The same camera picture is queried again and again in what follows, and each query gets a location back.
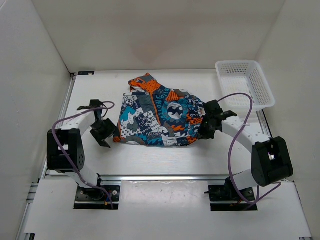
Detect aluminium front rail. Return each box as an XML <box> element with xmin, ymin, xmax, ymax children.
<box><xmin>43</xmin><ymin>174</ymin><xmax>245</xmax><ymax>183</ymax></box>

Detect white perforated plastic basket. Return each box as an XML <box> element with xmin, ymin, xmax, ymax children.
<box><xmin>215</xmin><ymin>60</ymin><xmax>276</xmax><ymax>112</ymax></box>

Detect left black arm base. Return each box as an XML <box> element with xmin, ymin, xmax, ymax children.
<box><xmin>73</xmin><ymin>180</ymin><xmax>121</xmax><ymax>210</ymax></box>

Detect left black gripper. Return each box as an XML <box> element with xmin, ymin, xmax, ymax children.
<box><xmin>90</xmin><ymin>118</ymin><xmax>120</xmax><ymax>148</ymax></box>

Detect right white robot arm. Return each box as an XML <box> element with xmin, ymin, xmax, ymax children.
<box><xmin>198</xmin><ymin>100</ymin><xmax>294</xmax><ymax>200</ymax></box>

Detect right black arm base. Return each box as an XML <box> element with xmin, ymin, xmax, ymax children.
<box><xmin>204</xmin><ymin>177</ymin><xmax>258</xmax><ymax>212</ymax></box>

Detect colourful patterned shorts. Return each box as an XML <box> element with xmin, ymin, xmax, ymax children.
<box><xmin>113</xmin><ymin>73</ymin><xmax>204</xmax><ymax>147</ymax></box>

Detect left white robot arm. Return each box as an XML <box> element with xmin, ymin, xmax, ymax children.
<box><xmin>46</xmin><ymin>99</ymin><xmax>117</xmax><ymax>200</ymax></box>

